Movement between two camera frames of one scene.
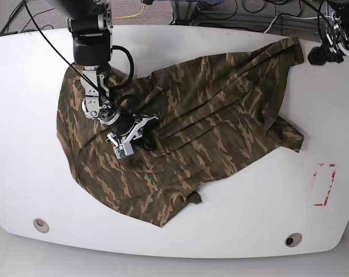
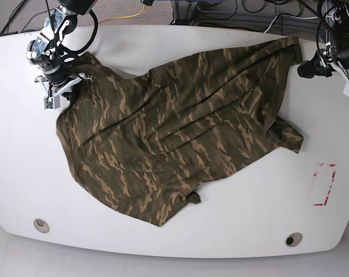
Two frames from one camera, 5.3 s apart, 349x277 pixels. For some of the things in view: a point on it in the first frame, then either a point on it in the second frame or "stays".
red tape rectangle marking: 327,193 stays
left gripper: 130,127 -> 66,89
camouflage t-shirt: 213,116 stays
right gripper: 337,38 -> 308,69
